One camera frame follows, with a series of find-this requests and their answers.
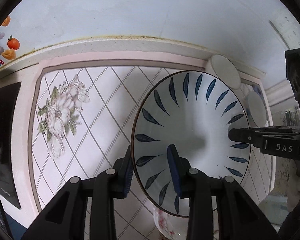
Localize white plate pink flowers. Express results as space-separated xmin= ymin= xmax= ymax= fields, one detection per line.
xmin=153 ymin=206 xmax=189 ymax=239

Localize colourful wall stickers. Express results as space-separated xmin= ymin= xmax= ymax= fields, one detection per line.
xmin=0 ymin=15 xmax=20 ymax=70

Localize white bowl dark rim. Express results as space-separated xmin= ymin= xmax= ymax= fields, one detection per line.
xmin=205 ymin=54 xmax=241 ymax=89

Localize diamond pattern table cloth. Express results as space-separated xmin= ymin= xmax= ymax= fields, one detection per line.
xmin=29 ymin=54 xmax=274 ymax=239

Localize white plate blue leaves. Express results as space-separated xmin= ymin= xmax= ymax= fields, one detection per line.
xmin=132 ymin=71 xmax=251 ymax=217

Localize black gas stove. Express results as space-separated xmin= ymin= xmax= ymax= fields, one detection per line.
xmin=0 ymin=82 xmax=21 ymax=209

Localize white bowl red flowers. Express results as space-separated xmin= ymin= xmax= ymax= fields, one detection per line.
xmin=247 ymin=91 xmax=267 ymax=127

